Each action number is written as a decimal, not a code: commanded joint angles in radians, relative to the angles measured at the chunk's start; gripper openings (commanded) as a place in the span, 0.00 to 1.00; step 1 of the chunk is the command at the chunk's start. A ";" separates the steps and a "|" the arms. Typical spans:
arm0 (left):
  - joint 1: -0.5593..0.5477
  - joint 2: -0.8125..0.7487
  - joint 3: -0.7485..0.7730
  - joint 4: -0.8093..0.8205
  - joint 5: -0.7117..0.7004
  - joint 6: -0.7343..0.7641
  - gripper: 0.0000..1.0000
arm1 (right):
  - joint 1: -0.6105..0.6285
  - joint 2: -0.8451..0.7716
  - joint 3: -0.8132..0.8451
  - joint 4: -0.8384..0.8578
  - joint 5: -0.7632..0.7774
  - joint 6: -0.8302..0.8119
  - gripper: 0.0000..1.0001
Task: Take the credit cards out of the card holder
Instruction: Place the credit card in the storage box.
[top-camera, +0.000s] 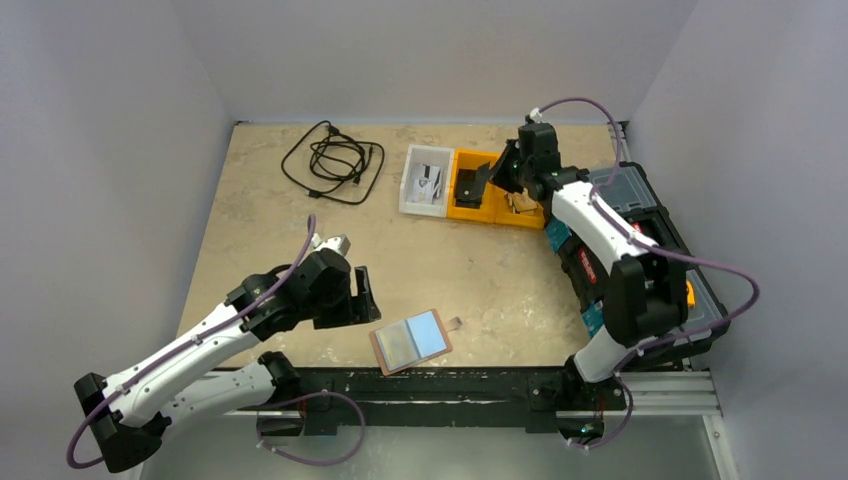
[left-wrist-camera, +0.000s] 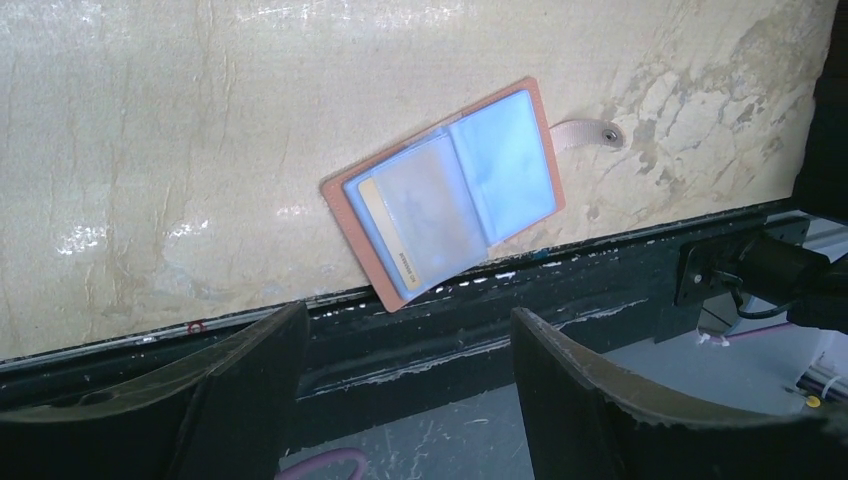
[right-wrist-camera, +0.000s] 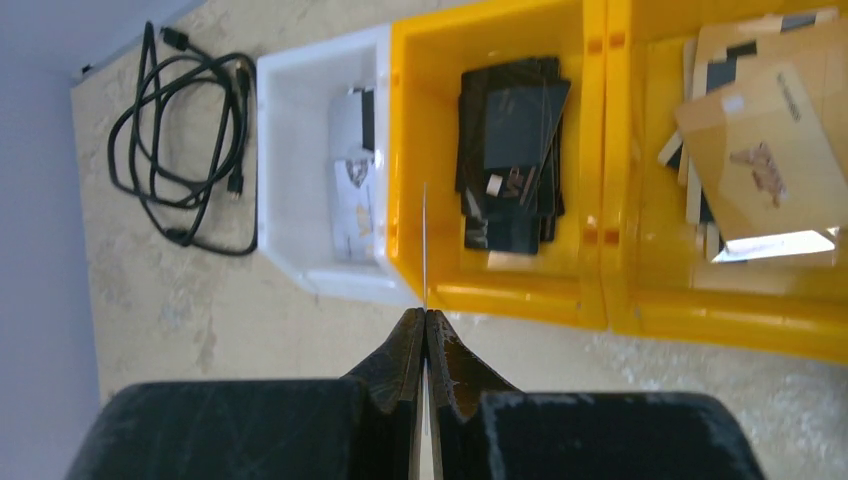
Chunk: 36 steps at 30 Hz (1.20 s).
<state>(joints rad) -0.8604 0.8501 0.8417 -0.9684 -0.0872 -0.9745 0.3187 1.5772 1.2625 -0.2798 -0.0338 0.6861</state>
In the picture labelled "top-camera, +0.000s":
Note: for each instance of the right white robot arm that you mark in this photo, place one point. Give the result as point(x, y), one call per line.
point(645, 295)

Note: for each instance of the thin credit card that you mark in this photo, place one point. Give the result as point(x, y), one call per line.
point(472, 182)

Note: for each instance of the yellow tape measure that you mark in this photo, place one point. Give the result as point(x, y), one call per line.
point(690, 295)

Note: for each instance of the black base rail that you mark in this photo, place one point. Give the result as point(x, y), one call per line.
point(534, 399)

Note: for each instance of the black plastic toolbox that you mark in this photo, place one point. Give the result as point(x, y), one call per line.
point(630, 194)

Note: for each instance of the yellow bin with black cards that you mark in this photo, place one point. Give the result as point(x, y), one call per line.
point(471, 196)

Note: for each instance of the black cards stack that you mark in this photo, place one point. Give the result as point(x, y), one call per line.
point(467, 192)

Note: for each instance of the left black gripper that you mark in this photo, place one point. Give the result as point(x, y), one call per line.
point(356, 309)

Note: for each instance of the tan cards stack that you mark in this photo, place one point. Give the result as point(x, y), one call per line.
point(521, 204)

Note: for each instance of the yellow bin with tan cards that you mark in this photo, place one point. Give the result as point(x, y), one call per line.
point(503, 215)

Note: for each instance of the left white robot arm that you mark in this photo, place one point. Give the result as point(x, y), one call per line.
point(130, 414)

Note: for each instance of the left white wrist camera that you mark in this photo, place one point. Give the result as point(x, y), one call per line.
point(340, 244)

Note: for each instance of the pink leather card holder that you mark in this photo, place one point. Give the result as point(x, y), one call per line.
point(409, 342)

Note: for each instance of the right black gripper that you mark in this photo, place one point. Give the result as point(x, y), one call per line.
point(502, 168)

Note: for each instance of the blue packet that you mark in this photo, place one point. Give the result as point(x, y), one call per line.
point(593, 318)

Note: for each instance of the white cards stack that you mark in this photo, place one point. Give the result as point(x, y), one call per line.
point(424, 183)

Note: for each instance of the white plastic bin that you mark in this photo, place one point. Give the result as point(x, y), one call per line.
point(432, 155)

